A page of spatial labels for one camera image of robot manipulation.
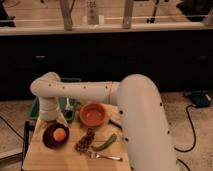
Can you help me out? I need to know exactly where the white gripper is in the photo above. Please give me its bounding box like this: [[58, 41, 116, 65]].
[[39, 97, 68, 126]]

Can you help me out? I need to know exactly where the orange apple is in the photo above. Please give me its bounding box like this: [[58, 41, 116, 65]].
[[53, 128, 66, 142]]

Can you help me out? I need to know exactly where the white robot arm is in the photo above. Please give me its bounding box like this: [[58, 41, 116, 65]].
[[30, 72, 179, 171]]

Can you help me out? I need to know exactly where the purple bowl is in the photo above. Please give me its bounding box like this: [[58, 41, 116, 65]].
[[42, 123, 69, 149]]

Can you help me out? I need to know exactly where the orange bowl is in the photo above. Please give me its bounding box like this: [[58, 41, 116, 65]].
[[79, 103, 106, 127]]

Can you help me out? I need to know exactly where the green tray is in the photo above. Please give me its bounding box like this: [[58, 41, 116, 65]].
[[28, 77, 82, 123]]

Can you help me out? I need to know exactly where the white fork in tray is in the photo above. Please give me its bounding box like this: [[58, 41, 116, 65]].
[[65, 98, 72, 116]]

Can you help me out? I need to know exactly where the bunch of dark grapes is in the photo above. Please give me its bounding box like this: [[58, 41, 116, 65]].
[[74, 128, 95, 154]]

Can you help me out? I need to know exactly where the metal fork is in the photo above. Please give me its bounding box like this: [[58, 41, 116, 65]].
[[86, 151, 123, 162]]

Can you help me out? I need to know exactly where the green pepper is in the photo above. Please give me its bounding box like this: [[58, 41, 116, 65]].
[[91, 134, 117, 152]]

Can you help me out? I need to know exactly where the dark blue power adapter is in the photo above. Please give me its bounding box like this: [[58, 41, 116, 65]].
[[190, 92, 211, 108]]

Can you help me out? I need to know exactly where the black table frame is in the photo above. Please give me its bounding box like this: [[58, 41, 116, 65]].
[[21, 121, 35, 162]]

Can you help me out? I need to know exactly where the black cable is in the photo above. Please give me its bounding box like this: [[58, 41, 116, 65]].
[[173, 103, 198, 171]]

